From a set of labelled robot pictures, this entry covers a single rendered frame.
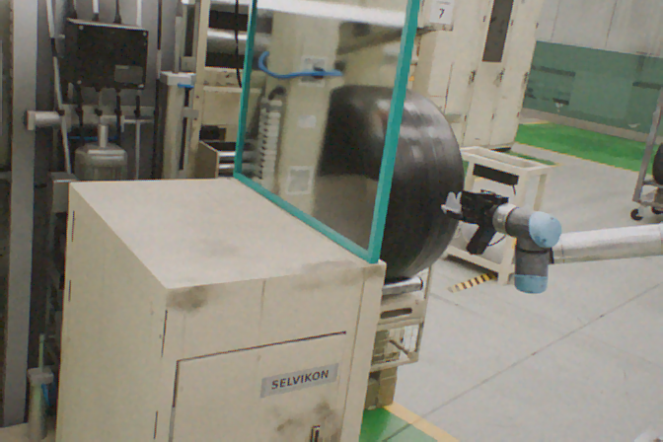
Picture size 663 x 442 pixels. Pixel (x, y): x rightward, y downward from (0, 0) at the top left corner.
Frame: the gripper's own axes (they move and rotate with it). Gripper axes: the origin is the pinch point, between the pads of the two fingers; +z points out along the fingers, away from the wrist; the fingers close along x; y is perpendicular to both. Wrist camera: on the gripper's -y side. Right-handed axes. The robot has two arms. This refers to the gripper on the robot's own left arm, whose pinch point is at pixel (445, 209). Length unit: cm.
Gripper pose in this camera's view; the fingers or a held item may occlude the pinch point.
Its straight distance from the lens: 196.8
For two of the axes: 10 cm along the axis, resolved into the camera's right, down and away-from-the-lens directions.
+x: -8.3, 0.2, -5.5
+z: -5.5, -1.9, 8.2
